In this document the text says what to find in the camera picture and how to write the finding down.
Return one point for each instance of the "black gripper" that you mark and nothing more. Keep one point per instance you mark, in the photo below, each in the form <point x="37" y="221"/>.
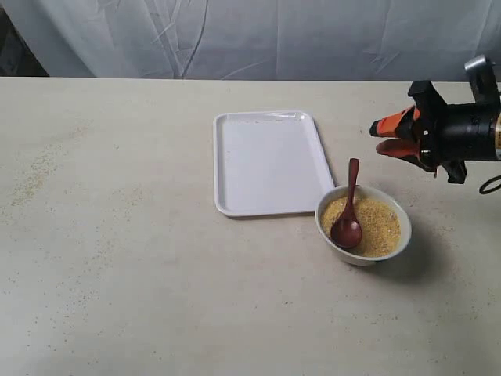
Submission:
<point x="449" y="135"/>

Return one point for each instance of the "dark red wooden spoon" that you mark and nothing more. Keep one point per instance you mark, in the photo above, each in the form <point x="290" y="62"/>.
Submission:
<point x="346" y="231"/>

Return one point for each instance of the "tan granular powder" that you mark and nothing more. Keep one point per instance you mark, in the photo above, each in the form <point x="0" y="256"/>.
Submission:
<point x="380" y="226"/>

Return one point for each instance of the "white ceramic bowl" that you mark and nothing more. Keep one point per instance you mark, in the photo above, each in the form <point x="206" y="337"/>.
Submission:
<point x="365" y="191"/>

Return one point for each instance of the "white plastic tray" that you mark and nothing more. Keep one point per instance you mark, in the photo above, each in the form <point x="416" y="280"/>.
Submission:
<point x="268" y="163"/>

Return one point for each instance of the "white fabric backdrop curtain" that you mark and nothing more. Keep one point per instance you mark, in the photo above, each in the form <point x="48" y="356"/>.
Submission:
<point x="259" y="40"/>

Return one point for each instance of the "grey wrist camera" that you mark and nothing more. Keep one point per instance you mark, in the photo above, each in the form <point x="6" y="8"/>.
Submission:
<point x="481" y="78"/>

